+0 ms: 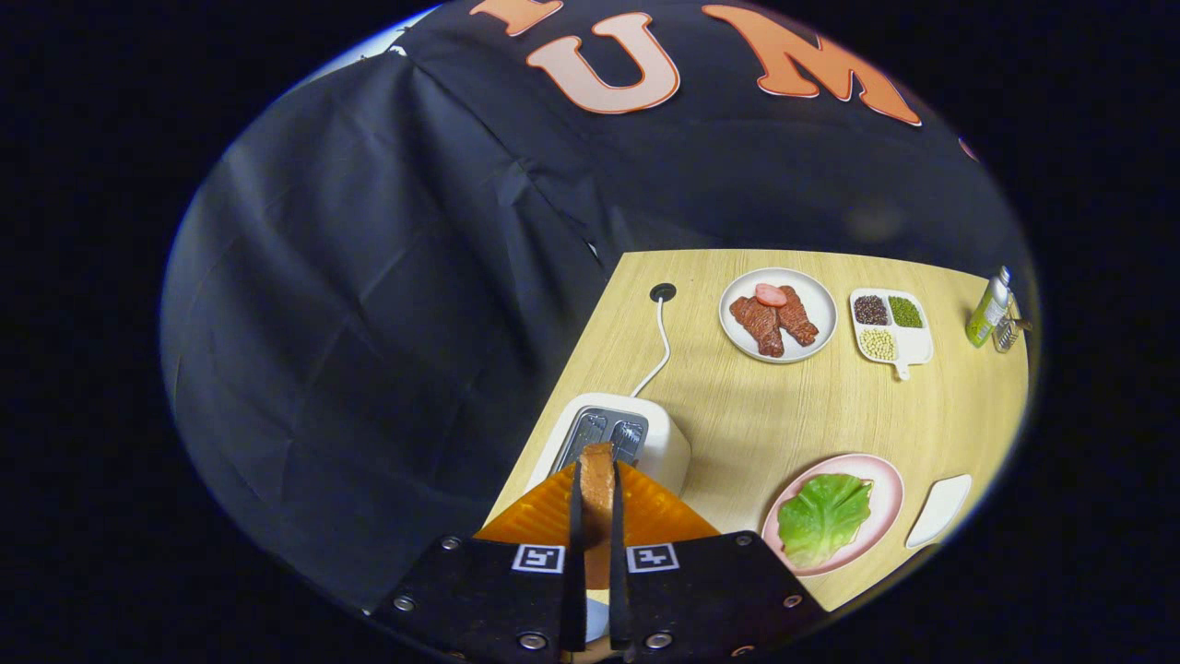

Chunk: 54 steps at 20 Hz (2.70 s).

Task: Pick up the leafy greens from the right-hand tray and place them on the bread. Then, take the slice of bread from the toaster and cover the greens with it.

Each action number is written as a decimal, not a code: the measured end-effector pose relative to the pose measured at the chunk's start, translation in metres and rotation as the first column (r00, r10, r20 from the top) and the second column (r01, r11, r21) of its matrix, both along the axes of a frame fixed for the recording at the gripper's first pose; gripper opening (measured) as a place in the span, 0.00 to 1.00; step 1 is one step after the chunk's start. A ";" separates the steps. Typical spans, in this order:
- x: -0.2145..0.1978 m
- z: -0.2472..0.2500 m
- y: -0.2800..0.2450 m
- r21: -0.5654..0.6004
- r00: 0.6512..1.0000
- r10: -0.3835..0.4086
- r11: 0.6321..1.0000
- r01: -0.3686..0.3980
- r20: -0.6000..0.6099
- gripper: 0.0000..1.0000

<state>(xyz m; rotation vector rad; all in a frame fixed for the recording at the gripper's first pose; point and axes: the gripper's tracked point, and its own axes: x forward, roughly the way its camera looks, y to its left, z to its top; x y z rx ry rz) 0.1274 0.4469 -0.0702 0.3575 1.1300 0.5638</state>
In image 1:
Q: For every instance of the red sausage slice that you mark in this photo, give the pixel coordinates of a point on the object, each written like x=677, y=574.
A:
x=771, y=295

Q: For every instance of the pink round plate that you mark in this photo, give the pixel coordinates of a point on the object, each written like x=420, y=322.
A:
x=887, y=493

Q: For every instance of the green lettuce leaf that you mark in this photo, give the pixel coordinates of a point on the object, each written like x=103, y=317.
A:
x=825, y=516

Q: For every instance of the white rectangular plate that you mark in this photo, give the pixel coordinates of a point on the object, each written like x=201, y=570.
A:
x=940, y=510

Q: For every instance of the black backdrop cloth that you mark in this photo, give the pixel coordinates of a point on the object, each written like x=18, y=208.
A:
x=369, y=323

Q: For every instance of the white toaster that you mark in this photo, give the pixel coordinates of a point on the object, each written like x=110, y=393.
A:
x=668, y=447

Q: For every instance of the brown meat strip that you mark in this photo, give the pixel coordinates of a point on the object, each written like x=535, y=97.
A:
x=759, y=326
x=797, y=318

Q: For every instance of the white divided dish with beans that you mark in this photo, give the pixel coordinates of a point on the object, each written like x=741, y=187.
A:
x=913, y=343

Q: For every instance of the white round plate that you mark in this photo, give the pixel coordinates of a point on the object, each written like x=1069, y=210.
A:
x=823, y=309

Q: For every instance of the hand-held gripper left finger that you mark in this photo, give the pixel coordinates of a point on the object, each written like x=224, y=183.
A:
x=489, y=590

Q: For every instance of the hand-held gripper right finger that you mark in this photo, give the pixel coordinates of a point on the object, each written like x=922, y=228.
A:
x=710, y=590

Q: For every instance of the brown toasted bread slice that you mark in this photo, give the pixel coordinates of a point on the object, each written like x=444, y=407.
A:
x=597, y=507

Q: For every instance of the silver bottle with green label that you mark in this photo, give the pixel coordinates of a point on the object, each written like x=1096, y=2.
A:
x=986, y=314

